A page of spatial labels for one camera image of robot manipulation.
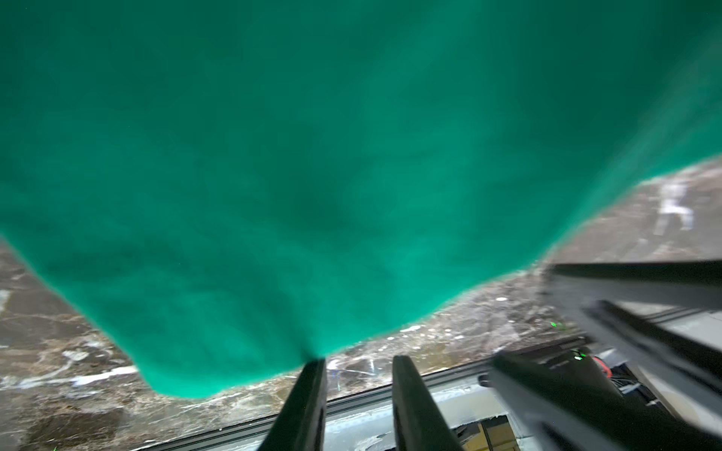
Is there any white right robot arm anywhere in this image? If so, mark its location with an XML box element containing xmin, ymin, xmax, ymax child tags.
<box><xmin>481</xmin><ymin>260</ymin><xmax>721</xmax><ymax>450</ymax></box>

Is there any green t-shirt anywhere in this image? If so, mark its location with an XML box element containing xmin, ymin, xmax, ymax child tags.
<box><xmin>1</xmin><ymin>1</ymin><xmax>721</xmax><ymax>398</ymax></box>

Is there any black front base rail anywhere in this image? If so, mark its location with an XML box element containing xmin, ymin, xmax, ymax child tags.
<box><xmin>129</xmin><ymin>331</ymin><xmax>622</xmax><ymax>451</ymax></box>

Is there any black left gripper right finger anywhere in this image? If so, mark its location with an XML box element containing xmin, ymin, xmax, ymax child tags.
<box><xmin>392</xmin><ymin>355</ymin><xmax>462</xmax><ymax>451</ymax></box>

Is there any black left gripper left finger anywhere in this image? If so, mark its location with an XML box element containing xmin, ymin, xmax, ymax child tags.
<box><xmin>259</xmin><ymin>359</ymin><xmax>327</xmax><ymax>451</ymax></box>

